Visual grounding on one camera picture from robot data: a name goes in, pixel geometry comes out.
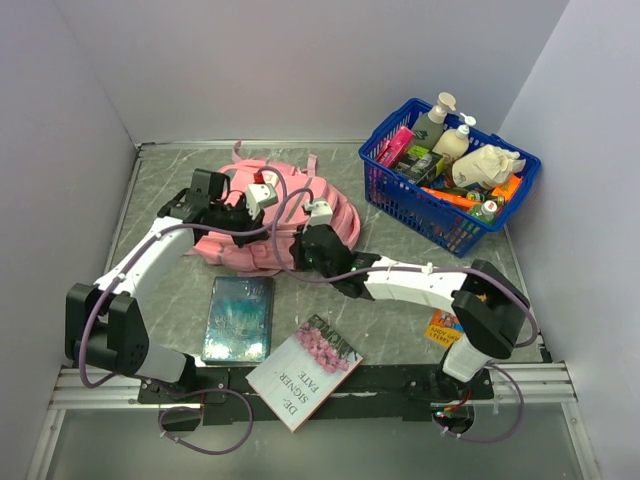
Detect pink school backpack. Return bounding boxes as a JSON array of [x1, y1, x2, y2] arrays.
[[189, 142, 361, 276]]

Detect white book pink flowers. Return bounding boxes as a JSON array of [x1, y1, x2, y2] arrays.
[[246, 315, 363, 433]]

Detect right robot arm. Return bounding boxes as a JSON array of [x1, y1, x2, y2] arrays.
[[292, 225, 537, 398]]

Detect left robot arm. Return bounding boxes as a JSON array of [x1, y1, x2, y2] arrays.
[[65, 169, 278, 402]]

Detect beige cloth bag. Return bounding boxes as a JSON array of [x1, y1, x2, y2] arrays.
[[451, 145, 526, 189]]

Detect orange snack pack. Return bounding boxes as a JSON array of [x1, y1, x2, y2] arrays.
[[491, 175, 521, 203]]

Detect teal hardcover book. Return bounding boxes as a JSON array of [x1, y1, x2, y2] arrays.
[[201, 276, 275, 366]]

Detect pink box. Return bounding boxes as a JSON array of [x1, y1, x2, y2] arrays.
[[376, 126, 414, 168]]

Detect blue plastic basket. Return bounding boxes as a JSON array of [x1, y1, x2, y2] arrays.
[[358, 98, 541, 258]]

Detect black green box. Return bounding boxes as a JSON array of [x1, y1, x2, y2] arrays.
[[394, 145, 445, 187]]

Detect yellow children's book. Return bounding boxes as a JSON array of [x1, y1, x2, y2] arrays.
[[425, 310, 464, 348]]

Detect orange packet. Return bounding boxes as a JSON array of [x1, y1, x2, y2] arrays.
[[422, 187, 480, 211]]

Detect grey pump bottle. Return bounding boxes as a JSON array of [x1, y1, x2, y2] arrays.
[[412, 92, 456, 150]]

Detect cream pump bottle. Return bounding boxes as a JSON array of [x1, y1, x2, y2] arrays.
[[433, 113, 476, 165]]

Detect green bottle red cap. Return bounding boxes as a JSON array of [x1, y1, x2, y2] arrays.
[[469, 200, 500, 225]]

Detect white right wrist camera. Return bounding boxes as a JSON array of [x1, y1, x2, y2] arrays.
[[303, 198, 333, 228]]

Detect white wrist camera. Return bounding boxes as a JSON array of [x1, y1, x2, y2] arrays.
[[303, 198, 333, 228], [245, 171, 279, 220]]

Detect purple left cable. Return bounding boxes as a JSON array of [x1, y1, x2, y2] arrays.
[[78, 167, 289, 455]]

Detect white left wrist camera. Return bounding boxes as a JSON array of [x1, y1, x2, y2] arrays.
[[245, 171, 279, 220]]

